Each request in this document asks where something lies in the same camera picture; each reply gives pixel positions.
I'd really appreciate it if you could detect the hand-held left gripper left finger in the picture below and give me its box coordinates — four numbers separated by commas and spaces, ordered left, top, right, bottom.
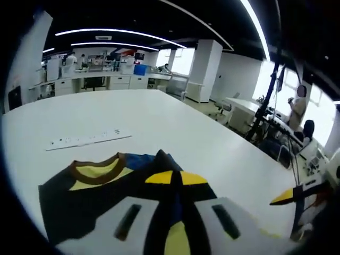
54, 171, 175, 255

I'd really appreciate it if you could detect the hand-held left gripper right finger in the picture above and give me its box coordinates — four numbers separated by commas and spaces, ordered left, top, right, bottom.
178, 171, 289, 255

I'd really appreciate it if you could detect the yellow garment with dark sleeves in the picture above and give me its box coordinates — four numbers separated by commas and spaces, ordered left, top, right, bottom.
38, 149, 282, 255

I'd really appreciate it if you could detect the white table power strip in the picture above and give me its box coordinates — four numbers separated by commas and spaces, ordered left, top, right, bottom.
45, 127, 133, 152

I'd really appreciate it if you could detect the black tripod stand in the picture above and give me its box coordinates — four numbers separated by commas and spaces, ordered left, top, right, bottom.
245, 61, 287, 142

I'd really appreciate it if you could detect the white office desk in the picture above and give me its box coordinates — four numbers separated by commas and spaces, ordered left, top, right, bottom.
225, 96, 264, 134

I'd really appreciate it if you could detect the white lab counter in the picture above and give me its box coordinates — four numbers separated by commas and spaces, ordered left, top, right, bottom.
28, 69, 172, 101

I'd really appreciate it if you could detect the white square pillar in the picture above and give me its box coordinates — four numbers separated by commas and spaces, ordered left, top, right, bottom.
7, 10, 54, 112
190, 39, 224, 103

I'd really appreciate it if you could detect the blue plastic crate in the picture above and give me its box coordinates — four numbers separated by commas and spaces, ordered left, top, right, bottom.
133, 64, 148, 77

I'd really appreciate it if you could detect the black square panel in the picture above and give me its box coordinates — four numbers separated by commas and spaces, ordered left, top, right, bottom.
7, 85, 22, 111

